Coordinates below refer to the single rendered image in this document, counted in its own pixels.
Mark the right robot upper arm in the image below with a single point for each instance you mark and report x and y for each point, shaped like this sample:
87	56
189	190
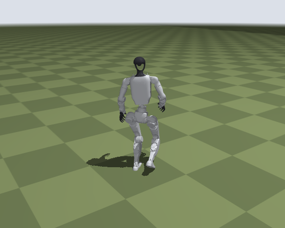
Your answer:
154	80

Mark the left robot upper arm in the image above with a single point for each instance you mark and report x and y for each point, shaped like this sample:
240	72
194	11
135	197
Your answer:
123	90

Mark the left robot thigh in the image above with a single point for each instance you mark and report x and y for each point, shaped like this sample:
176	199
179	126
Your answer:
134	126

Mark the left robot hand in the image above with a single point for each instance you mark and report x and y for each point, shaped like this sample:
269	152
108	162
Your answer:
121	117

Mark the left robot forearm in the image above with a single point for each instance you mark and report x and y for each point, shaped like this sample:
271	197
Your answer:
121	107

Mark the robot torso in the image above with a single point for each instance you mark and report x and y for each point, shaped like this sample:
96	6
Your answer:
141	90

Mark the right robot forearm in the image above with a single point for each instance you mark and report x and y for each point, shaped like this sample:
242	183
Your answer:
162	103

